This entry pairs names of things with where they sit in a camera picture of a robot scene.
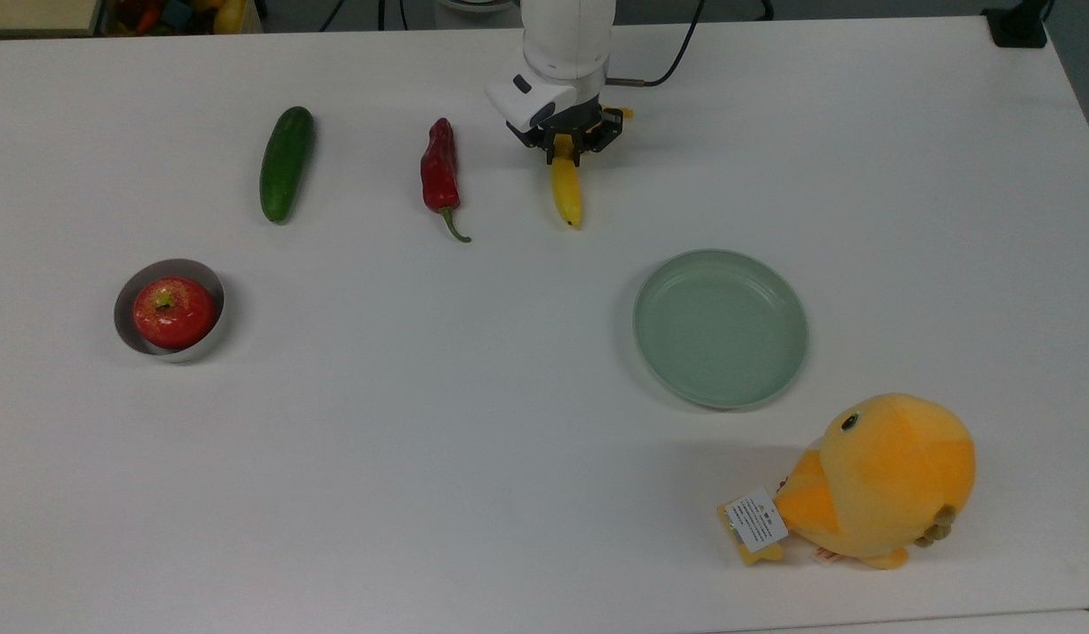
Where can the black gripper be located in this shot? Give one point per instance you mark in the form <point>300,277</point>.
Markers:
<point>590,119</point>

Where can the yellow banana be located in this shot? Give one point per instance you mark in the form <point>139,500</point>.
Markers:
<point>567,189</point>

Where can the light green plastic plate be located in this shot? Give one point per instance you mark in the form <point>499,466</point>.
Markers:
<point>720,330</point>

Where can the red chili pepper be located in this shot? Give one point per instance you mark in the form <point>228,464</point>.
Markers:
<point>439,167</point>

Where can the green cucumber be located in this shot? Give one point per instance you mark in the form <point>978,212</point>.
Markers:
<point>286,163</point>

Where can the small metal bowl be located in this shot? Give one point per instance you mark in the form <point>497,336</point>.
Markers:
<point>212,339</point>

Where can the box of toy food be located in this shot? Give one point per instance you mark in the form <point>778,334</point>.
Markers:
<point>183,16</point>

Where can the red apple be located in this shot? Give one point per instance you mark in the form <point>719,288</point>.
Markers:
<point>174,313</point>

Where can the orange plush toy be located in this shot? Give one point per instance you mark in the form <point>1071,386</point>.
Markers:
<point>887,475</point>

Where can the wooden board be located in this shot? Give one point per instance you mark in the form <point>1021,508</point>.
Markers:
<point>38,16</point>

